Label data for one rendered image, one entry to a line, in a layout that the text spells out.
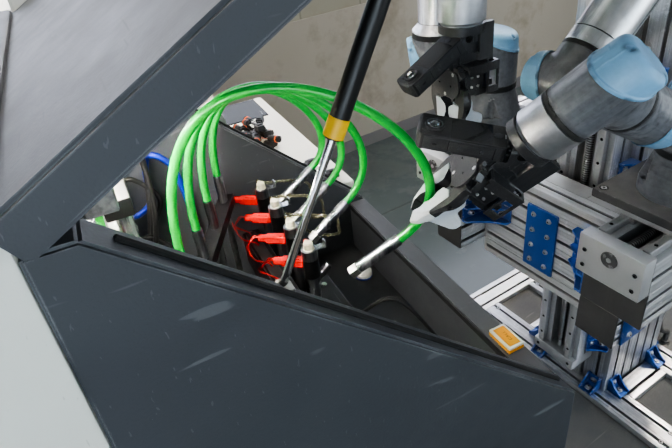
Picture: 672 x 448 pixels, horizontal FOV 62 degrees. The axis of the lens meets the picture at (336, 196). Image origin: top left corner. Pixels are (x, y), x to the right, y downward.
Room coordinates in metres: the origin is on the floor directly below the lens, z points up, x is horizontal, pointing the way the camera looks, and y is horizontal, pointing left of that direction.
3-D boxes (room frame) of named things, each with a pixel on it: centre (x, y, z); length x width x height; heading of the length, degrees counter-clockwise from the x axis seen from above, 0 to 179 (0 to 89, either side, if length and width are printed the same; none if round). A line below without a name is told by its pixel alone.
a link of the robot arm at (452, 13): (0.87, -0.22, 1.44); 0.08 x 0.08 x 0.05
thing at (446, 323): (0.85, -0.16, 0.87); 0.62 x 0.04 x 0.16; 22
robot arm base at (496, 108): (1.32, -0.42, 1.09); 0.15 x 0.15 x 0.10
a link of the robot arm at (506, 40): (1.32, -0.42, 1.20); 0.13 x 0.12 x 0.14; 82
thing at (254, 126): (1.49, 0.20, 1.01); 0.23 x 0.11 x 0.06; 22
